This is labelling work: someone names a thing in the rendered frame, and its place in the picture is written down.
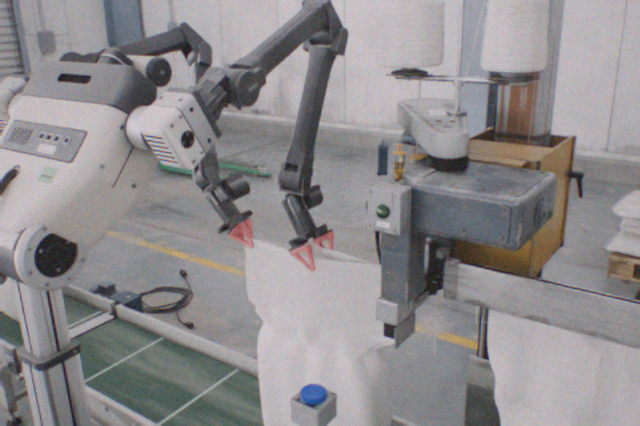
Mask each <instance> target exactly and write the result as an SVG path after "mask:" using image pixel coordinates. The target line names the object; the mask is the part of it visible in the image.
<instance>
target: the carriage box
mask: <svg viewBox="0 0 640 426"><path fill-rule="evenodd" d="M576 137H577V136H576V135H575V136H574V135H572V136H563V135H553V134H552V135H550V145H549V148H547V147H537V146H532V145H527V144H517V143H507V142H492V139H493V127H488V129H487V130H484V131H482V132H480V133H478V134H476V135H474V136H472V137H468V152H467V153H475V155H483V156H493V157H502V158H510V159H519V160H528V163H527V164H526V165H523V166H522V167H521V169H527V170H535V171H544V172H552V173H555V174H556V175H557V188H556V198H555V208H554V215H553V217H552V219H549V220H548V222H547V223H546V224H545V225H544V226H543V227H542V228H541V229H540V230H539V231H537V232H536V233H535V235H534V236H533V237H532V238H531V239H530V240H529V241H528V242H527V243H526V244H524V245H523V246H522V248H521V249H520V250H518V251H509V250H504V249H499V248H493V246H488V245H483V244H478V243H473V242H467V241H462V240H457V239H455V254H454V258H457V259H460V261H464V262H468V263H474V264H478V265H483V266H488V267H492V268H497V269H502V270H506V271H512V272H516V273H521V275H526V276H530V277H535V276H536V275H537V273H539V272H540V270H541V269H542V268H543V267H544V266H545V265H546V263H547V262H548V261H549V259H550V258H552V257H553V255H554V254H555V253H556V252H557V251H558V250H559V248H560V246H561V248H562V246H563V245H565V238H566V229H567V219H568V211H569V202H570V192H571V184H572V178H569V177H568V176H567V177H564V172H566V170H568V171H569V170H572V171H573V165H574V156H575V147H576Z"/></svg>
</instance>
